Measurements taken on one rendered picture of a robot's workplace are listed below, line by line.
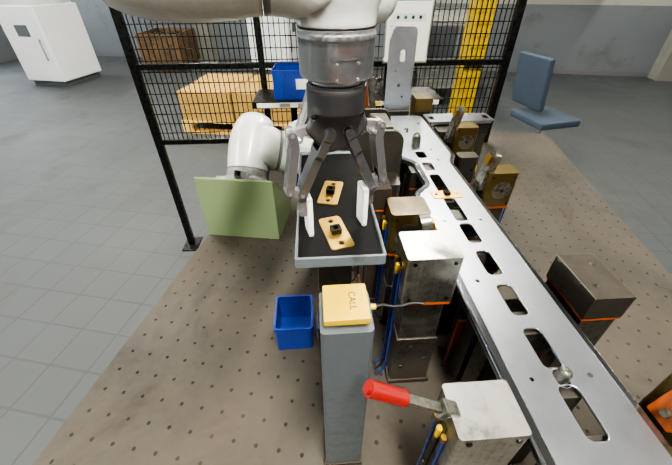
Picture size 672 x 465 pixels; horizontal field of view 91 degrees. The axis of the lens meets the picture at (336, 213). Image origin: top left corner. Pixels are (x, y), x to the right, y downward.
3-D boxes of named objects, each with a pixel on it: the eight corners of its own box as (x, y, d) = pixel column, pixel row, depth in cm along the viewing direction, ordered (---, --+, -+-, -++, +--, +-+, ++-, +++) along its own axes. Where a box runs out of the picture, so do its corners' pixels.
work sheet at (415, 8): (426, 62, 169) (437, -11, 151) (382, 63, 168) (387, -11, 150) (425, 62, 171) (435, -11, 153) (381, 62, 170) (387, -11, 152)
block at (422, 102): (421, 169, 170) (433, 98, 149) (406, 170, 169) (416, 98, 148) (417, 162, 176) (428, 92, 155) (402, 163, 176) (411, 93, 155)
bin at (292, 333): (314, 349, 88) (313, 328, 83) (276, 351, 88) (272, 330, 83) (313, 314, 97) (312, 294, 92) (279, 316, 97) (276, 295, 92)
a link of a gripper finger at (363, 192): (357, 180, 52) (362, 179, 53) (356, 216, 57) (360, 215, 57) (364, 190, 50) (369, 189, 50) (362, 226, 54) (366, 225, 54)
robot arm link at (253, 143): (226, 172, 131) (231, 118, 133) (272, 177, 136) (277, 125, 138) (225, 163, 116) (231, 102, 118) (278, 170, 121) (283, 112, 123)
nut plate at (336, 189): (336, 205, 62) (336, 200, 61) (316, 203, 62) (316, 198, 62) (343, 183, 68) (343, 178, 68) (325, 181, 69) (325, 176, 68)
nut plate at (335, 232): (355, 246, 52) (355, 240, 52) (332, 251, 52) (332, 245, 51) (338, 216, 59) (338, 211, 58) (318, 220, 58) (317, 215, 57)
